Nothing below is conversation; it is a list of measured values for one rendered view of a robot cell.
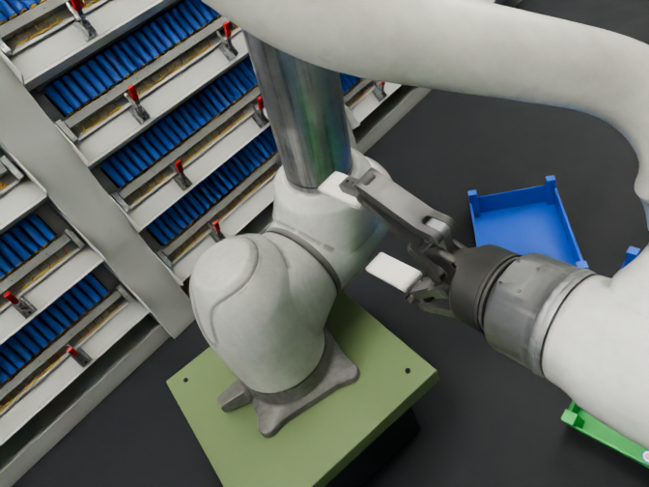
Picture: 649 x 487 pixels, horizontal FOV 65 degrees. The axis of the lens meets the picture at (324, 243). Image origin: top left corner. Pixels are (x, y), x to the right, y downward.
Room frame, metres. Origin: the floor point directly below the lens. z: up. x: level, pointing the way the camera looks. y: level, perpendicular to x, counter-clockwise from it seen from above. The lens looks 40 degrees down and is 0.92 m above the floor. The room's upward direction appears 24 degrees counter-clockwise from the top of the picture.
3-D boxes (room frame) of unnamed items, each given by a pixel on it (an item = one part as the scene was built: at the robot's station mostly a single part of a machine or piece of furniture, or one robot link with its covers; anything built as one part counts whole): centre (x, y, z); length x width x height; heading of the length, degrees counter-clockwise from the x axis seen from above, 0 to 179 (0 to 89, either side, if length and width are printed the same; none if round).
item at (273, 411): (0.54, 0.16, 0.26); 0.22 x 0.18 x 0.06; 100
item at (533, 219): (0.77, -0.41, 0.04); 0.30 x 0.20 x 0.08; 158
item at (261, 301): (0.55, 0.13, 0.39); 0.18 x 0.16 x 0.22; 125
